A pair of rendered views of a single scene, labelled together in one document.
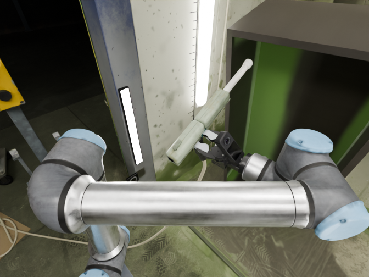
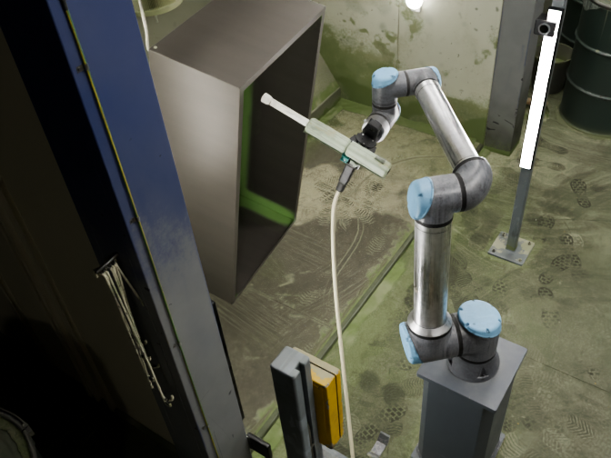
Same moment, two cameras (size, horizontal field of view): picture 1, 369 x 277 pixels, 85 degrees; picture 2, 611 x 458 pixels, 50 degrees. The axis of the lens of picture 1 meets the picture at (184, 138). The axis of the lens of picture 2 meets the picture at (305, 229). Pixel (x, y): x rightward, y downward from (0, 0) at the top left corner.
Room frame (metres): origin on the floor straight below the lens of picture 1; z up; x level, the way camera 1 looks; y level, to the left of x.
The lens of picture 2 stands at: (0.96, 1.66, 2.71)
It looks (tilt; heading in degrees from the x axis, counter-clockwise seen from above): 43 degrees down; 262
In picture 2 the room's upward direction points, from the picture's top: 6 degrees counter-clockwise
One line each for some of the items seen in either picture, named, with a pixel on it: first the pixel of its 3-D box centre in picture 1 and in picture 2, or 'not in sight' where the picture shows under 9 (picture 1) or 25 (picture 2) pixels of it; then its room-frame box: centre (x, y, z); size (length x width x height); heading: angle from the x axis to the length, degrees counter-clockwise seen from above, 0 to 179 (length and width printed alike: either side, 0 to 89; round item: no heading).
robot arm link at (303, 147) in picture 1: (303, 158); (387, 87); (0.34, -0.29, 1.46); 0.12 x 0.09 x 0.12; 178
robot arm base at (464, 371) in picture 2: not in sight; (474, 353); (0.20, 0.35, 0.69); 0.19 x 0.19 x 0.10
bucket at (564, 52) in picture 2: not in sight; (550, 69); (-1.48, -2.19, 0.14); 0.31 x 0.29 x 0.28; 44
